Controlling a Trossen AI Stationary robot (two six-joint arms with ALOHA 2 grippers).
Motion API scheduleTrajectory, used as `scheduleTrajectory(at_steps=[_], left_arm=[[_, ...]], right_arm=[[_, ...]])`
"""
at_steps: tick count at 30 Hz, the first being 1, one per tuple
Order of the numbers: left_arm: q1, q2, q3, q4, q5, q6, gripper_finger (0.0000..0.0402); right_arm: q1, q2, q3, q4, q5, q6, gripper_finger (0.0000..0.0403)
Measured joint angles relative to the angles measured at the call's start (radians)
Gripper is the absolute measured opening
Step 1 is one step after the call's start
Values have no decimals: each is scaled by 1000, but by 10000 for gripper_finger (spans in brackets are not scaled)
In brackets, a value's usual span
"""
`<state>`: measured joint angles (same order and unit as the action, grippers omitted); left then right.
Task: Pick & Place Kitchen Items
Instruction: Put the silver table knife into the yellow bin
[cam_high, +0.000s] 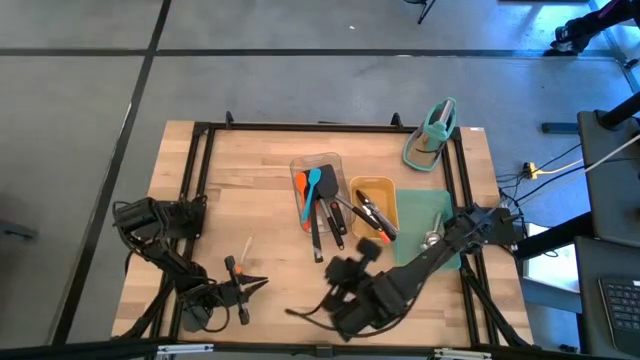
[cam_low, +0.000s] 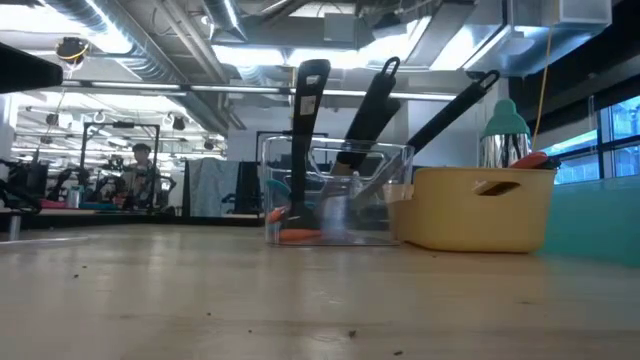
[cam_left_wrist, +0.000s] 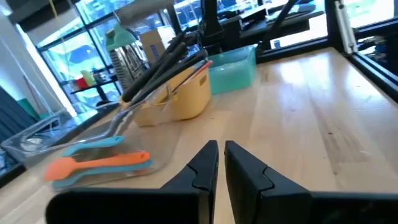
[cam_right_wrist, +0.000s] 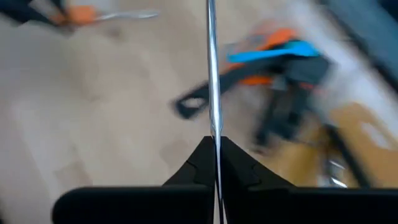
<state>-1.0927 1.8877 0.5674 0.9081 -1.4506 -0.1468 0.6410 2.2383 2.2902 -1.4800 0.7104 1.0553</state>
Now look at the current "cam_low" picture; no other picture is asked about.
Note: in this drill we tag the clear plastic container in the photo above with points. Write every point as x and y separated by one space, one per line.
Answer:
395 220

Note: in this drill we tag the steel-shafted black slotted turner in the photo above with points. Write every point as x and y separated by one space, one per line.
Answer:
372 115

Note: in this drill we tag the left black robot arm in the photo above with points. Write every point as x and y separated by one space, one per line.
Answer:
25 67

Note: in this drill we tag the long linear light fixture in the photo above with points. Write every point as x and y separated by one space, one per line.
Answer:
235 88

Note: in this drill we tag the silver rectangular ventilation duct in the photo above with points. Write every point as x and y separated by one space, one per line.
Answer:
525 45

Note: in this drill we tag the black metal rack frame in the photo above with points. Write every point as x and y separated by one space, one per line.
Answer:
120 124

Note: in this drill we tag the large glass window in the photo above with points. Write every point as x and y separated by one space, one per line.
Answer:
625 120

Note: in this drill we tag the orange silicone spatula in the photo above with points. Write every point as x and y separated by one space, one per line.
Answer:
277 214
300 235

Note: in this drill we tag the teal-capped steel bottle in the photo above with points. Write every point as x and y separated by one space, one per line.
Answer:
505 125

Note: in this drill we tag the all-black slotted nylon spatula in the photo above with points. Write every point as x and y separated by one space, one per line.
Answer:
305 130

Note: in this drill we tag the blue silicone spatula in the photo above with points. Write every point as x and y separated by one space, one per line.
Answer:
277 189

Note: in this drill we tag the steel-shafted black solid spatula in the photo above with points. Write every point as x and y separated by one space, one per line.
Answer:
450 115

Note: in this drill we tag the yellow plastic bin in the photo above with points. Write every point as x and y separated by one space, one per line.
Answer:
465 220

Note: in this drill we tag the grey fabric cover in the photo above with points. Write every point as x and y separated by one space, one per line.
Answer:
212 185

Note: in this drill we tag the person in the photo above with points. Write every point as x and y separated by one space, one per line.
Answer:
142 170

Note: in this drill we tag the black aluminium table frame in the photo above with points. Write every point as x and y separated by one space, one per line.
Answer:
150 220

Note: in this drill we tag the silver spiral ventilation duct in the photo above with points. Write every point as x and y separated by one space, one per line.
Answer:
145 55

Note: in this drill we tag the teal translucent tray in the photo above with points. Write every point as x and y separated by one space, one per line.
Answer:
595 225

